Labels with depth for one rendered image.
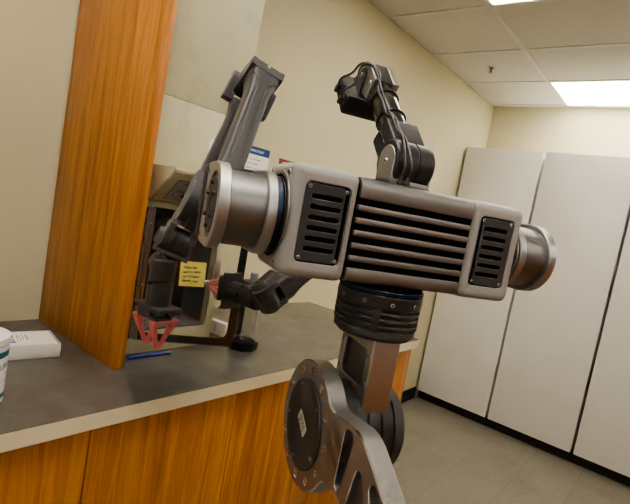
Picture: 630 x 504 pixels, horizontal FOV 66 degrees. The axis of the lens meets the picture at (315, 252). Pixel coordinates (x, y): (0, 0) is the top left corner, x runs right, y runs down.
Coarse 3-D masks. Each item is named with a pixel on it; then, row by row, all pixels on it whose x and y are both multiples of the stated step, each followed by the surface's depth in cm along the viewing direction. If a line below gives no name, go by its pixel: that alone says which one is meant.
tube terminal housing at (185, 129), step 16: (176, 112) 141; (192, 112) 145; (208, 112) 150; (160, 128) 138; (176, 128) 142; (192, 128) 146; (208, 128) 151; (160, 144) 139; (176, 144) 143; (192, 144) 148; (208, 144) 152; (160, 160) 140; (176, 160) 144; (192, 160) 149; (176, 208) 148; (128, 352) 145
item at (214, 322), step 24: (168, 216) 141; (216, 264) 148; (240, 264) 150; (144, 288) 142; (192, 288) 147; (192, 312) 148; (216, 312) 150; (168, 336) 146; (192, 336) 149; (216, 336) 151
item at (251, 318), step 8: (240, 312) 166; (248, 312) 165; (256, 312) 166; (240, 320) 166; (248, 320) 165; (256, 320) 167; (240, 328) 166; (248, 328) 166; (256, 328) 168; (240, 336) 166; (248, 336) 166; (256, 336) 169
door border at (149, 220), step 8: (152, 208) 139; (152, 216) 140; (152, 224) 140; (152, 232) 140; (144, 240) 140; (144, 248) 140; (144, 256) 141; (144, 264) 141; (144, 272) 141; (144, 280) 142; (136, 288) 141; (136, 296) 141; (136, 328) 143; (136, 336) 143
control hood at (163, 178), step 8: (160, 168) 135; (168, 168) 133; (176, 168) 132; (152, 176) 138; (160, 176) 135; (168, 176) 133; (176, 176) 134; (184, 176) 135; (192, 176) 137; (152, 184) 138; (160, 184) 135; (168, 184) 135; (152, 192) 137; (160, 192) 137; (160, 200) 140; (168, 200) 142
